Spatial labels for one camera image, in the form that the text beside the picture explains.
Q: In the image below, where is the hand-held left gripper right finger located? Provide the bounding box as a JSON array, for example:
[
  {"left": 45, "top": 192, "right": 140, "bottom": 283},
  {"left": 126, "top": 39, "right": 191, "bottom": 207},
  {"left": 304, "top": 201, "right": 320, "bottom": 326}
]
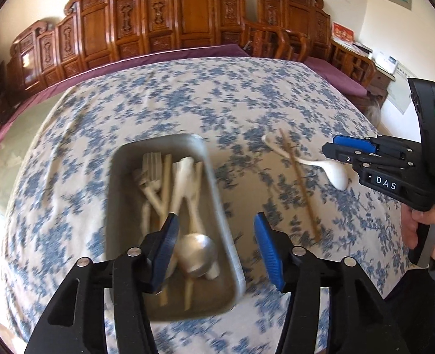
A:
[{"left": 253, "top": 212, "right": 411, "bottom": 354}]

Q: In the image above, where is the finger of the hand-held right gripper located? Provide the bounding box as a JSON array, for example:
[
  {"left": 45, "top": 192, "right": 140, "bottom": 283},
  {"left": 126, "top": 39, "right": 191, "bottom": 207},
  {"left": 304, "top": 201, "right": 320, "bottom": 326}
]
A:
[
  {"left": 321, "top": 143, "right": 371, "bottom": 167},
  {"left": 332, "top": 135, "right": 379, "bottom": 155}
]

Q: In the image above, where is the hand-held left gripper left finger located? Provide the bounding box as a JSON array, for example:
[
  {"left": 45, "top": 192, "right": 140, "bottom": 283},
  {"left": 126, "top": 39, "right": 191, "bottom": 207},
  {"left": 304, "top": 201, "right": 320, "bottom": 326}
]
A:
[{"left": 24, "top": 212, "right": 180, "bottom": 354}]

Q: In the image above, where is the large white plastic spoon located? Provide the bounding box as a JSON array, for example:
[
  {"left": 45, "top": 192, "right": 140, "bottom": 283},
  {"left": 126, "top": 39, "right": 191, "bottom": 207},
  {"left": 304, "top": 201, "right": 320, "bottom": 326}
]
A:
[{"left": 262, "top": 135, "right": 348, "bottom": 189}]

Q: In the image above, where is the brown wooden chopstick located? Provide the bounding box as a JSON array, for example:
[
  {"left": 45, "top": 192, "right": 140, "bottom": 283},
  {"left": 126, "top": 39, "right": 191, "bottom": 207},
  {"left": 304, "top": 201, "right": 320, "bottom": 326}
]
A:
[{"left": 278, "top": 128, "right": 322, "bottom": 241}]

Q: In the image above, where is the grey metal tray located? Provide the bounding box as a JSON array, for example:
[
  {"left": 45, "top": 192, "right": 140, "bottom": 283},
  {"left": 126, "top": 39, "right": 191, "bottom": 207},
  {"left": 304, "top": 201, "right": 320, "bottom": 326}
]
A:
[{"left": 103, "top": 133, "right": 246, "bottom": 322}]

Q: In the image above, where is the person's right hand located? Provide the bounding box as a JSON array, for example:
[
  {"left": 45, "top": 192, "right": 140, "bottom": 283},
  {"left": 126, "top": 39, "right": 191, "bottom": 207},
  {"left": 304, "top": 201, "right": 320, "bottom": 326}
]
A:
[{"left": 401, "top": 204, "right": 435, "bottom": 263}]

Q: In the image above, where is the white box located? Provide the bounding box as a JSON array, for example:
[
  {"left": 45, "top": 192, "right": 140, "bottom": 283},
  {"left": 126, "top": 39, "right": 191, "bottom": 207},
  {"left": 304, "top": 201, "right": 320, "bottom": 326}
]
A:
[{"left": 371, "top": 53, "right": 399, "bottom": 73}]

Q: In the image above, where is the red box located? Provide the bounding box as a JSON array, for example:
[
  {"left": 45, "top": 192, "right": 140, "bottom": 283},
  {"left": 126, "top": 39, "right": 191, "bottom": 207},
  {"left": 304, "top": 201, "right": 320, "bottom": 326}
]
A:
[{"left": 331, "top": 22, "right": 355, "bottom": 44}]

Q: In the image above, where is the blue floral tablecloth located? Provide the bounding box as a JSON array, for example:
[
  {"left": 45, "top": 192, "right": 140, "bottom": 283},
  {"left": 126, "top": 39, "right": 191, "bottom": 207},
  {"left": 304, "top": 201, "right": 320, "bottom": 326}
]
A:
[{"left": 4, "top": 57, "right": 422, "bottom": 354}]

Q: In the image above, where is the person's dark clothing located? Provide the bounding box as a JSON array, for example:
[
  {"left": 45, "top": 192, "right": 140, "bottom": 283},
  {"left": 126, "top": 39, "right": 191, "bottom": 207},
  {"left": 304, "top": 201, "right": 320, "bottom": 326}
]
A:
[{"left": 383, "top": 265, "right": 435, "bottom": 354}]

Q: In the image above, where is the purple cloth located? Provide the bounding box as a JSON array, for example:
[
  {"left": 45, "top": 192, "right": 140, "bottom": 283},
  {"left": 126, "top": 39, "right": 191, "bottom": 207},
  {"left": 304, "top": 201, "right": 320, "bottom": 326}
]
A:
[{"left": 0, "top": 43, "right": 368, "bottom": 155}]

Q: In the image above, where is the wide carved wooden headboard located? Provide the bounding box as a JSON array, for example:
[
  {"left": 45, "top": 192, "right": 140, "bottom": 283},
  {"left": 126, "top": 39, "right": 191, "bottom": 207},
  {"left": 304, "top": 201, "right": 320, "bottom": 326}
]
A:
[{"left": 64, "top": 0, "right": 259, "bottom": 71}]

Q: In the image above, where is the small carved wooden headboard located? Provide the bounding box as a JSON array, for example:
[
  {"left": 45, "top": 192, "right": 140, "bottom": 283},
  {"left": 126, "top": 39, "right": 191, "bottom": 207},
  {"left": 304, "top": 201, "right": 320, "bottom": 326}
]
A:
[{"left": 5, "top": 20, "right": 81, "bottom": 98}]

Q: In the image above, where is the white wall panel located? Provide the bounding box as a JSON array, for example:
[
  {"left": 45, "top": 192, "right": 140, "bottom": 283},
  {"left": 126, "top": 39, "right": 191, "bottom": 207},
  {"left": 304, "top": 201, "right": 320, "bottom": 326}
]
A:
[{"left": 388, "top": 63, "right": 418, "bottom": 114}]

